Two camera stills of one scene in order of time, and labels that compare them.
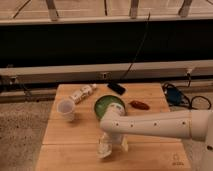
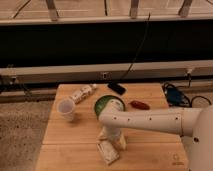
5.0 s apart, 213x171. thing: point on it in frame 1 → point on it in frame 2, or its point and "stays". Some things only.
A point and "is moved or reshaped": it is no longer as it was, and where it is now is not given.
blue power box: (174, 96) stays
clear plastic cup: (66, 109) stays
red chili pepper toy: (139, 105) stays
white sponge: (104, 146) is moved or reshaped
